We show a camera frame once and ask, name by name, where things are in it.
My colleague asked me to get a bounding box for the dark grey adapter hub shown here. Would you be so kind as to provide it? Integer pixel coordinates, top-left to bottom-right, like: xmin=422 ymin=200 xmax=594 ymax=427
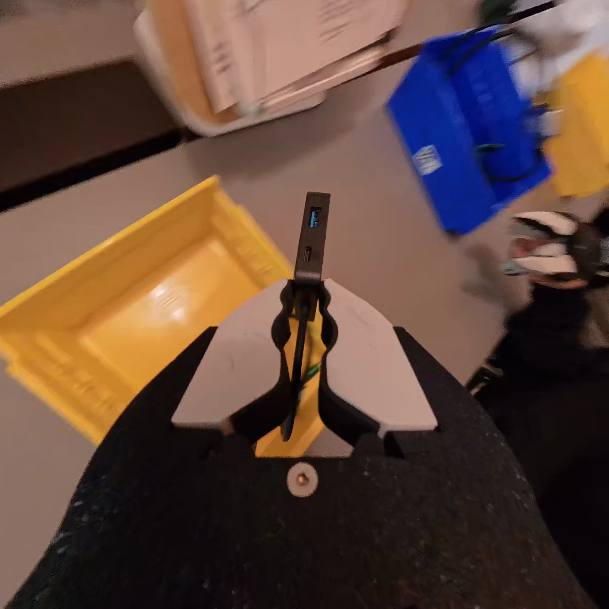
xmin=280 ymin=192 xmax=332 ymax=442

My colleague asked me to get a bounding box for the person's right forearm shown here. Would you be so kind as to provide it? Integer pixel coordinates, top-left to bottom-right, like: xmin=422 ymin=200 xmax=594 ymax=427
xmin=504 ymin=285 xmax=609 ymax=369

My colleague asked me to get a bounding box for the wooden document board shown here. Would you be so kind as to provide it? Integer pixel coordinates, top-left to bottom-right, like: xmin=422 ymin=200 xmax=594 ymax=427
xmin=145 ymin=0 xmax=410 ymax=129

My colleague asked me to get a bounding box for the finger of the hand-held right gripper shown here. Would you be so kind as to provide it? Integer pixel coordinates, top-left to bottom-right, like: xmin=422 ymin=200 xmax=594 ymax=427
xmin=503 ymin=254 xmax=580 ymax=278
xmin=513 ymin=211 xmax=580 ymax=237

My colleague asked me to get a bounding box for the blue plastic bin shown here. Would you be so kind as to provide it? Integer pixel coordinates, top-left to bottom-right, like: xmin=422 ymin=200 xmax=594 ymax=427
xmin=385 ymin=28 xmax=555 ymax=236

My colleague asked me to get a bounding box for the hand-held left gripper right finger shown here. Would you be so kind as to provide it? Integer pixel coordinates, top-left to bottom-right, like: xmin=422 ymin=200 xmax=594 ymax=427
xmin=316 ymin=278 xmax=438 ymax=447

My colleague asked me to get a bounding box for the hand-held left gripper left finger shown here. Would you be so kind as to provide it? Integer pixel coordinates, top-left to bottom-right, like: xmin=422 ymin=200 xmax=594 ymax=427
xmin=171 ymin=278 xmax=293 ymax=442

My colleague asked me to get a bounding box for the person's black hoodie torso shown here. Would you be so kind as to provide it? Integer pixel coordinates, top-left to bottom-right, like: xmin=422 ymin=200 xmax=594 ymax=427
xmin=468 ymin=333 xmax=609 ymax=609

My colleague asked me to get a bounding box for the yellow plastic bin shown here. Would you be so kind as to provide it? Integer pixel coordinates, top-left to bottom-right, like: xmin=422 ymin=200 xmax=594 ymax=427
xmin=0 ymin=175 xmax=324 ymax=458
xmin=535 ymin=50 xmax=609 ymax=198

